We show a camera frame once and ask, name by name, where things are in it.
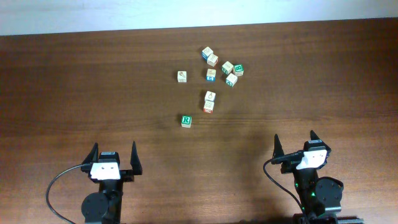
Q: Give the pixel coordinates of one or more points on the green N letter block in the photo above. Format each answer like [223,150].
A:
[227,67]

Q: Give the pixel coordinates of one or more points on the red sided top block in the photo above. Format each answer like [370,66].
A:
[212,60]

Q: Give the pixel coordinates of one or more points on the red O letter block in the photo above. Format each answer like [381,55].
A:
[208,106]

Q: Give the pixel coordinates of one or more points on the ice cream picture block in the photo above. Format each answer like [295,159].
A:
[210,96]

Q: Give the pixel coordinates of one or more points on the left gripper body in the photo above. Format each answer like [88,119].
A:
[125,174]

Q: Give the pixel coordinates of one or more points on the green R letter block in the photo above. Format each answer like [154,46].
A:
[186,121]

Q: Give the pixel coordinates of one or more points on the green B letter block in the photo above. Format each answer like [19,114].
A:
[238,70]

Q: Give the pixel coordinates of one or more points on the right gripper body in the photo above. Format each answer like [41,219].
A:
[286,167]

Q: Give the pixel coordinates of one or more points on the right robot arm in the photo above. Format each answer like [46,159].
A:
[318,197]

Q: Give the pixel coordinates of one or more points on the blue sided block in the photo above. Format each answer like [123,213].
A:
[206,52]
[211,75]

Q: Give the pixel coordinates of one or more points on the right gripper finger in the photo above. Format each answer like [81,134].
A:
[313,136]
[278,150]

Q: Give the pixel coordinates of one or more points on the lone block left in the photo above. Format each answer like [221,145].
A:
[182,76]

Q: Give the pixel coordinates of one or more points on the teal A letter block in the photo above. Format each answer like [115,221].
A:
[231,79]

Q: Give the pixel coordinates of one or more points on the blue sided top block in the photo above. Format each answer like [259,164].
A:
[206,52]

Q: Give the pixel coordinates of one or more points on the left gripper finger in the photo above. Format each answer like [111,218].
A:
[135,162]
[92,157]

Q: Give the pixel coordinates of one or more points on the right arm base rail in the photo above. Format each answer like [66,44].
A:
[339,220]

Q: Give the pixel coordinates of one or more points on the blue sided centre block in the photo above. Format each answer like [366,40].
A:
[211,75]

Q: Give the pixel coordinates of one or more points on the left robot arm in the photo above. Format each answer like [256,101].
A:
[105,205]

